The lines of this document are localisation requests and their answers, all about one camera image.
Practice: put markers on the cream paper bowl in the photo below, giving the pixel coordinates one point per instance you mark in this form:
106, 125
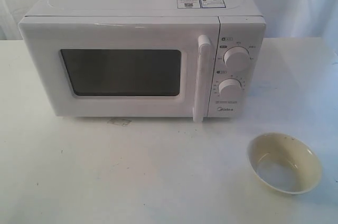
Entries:
283, 163

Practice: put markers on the white Midea microwave body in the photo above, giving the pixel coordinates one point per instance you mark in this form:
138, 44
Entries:
241, 24

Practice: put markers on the clear tape patch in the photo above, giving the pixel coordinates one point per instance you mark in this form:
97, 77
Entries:
119, 122

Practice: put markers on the white lower timer knob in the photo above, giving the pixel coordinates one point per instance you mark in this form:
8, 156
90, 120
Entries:
230, 90

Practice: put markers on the white upper power knob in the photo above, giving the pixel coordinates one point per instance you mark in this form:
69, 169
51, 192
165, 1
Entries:
237, 59

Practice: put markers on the warning label sticker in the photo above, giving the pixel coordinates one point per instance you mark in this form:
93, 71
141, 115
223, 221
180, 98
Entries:
201, 4

